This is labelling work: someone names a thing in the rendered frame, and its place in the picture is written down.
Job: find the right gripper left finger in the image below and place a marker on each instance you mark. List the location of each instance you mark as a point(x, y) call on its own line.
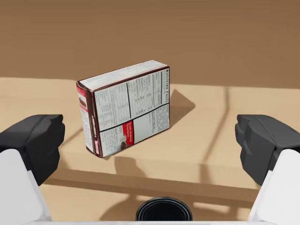
point(35, 145)

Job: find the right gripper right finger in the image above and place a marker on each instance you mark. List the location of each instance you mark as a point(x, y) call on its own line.
point(264, 145)

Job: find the red and white carton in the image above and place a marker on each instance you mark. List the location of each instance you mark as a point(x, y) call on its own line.
point(131, 110)

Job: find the pale wooden shelf unit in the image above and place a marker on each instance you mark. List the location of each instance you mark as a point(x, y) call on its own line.
point(211, 47)

